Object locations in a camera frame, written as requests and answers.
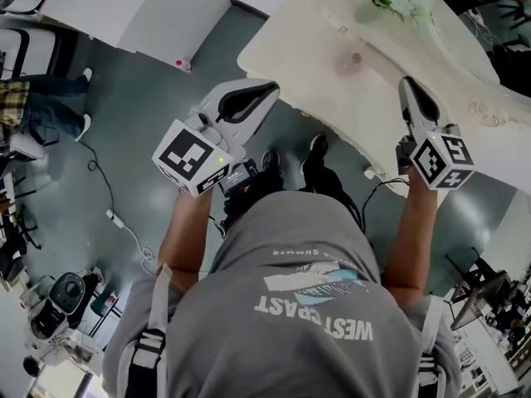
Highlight white machine with black trim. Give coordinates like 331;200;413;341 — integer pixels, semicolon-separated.
0;27;63;83

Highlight black metal stand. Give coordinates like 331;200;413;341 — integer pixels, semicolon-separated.
442;245;524;332

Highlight teal box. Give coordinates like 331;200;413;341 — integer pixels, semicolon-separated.
92;289;120;319

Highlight person's black trousers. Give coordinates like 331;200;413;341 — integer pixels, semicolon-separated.
300;154;367;232

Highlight person's right forearm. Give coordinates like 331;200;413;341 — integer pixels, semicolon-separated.
380;177;441;307

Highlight person's left black shoe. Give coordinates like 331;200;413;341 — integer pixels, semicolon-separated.
261;148;282;174

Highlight black device with screen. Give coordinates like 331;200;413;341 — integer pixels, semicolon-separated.
217;159;259;197

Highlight white tangled floor cables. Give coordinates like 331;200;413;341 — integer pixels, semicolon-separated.
121;221;159;274

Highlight black floor cable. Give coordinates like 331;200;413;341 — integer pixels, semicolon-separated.
77;138;118;216

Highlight grey and black shoulder strap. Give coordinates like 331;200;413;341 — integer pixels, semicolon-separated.
416;296;448;398
129;263;176;398

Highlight white and black appliance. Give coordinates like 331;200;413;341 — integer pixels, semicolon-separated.
26;270;101;344

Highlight person's right black shoe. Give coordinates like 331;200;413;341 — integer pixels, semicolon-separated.
308;133;329;158

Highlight white rounded seat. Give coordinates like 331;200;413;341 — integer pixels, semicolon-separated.
8;132;47;162

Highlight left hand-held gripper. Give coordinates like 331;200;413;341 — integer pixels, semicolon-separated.
152;78;280;199

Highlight grey printed t-shirt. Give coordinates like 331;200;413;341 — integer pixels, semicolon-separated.
103;190;462;398

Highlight person's left forearm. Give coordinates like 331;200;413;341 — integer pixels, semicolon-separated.
157;186;217;294

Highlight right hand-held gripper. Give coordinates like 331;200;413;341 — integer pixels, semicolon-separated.
395;76;476;192

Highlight cream carved dressing table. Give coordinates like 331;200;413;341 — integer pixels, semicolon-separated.
236;0;531;201

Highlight person's black shoe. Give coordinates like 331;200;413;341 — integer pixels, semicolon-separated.
308;133;329;158
261;148;282;174

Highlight white shelf cabinet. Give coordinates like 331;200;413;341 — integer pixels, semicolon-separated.
0;0;168;54

